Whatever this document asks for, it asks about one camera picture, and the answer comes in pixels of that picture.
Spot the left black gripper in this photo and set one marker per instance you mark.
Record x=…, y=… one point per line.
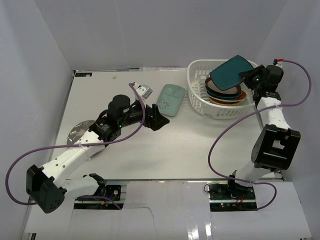
x=151, y=117

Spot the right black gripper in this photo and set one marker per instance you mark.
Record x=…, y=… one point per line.
x=246, y=76

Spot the beige plate with maroon rim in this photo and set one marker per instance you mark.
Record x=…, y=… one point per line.
x=232, y=91

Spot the dark teal square plate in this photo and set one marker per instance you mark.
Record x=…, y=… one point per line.
x=226, y=75

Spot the light blue rectangular plate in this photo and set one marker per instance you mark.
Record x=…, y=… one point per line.
x=170, y=99

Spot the teal scalloped round plate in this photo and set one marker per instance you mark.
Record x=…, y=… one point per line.
x=223, y=96

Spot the orange woven round plate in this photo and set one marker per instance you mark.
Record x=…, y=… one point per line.
x=228, y=104

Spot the silver metallic round plate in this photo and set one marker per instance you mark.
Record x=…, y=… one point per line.
x=78, y=131

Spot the red and teal wave plate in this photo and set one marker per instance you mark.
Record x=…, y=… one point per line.
x=239, y=99

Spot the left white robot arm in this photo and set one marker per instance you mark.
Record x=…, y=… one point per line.
x=49, y=185

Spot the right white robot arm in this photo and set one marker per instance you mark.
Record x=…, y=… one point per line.
x=277, y=143

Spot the white plastic dish bin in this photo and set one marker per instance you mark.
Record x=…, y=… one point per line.
x=197, y=72

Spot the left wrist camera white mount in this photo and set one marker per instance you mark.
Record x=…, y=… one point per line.
x=143, y=90

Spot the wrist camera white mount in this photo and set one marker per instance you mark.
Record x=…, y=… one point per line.
x=143, y=90
x=278, y=62

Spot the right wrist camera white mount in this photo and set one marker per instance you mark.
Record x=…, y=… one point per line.
x=278, y=62

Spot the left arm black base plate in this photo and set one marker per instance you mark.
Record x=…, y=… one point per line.
x=107, y=198

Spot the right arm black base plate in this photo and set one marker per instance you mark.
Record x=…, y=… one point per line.
x=221, y=199

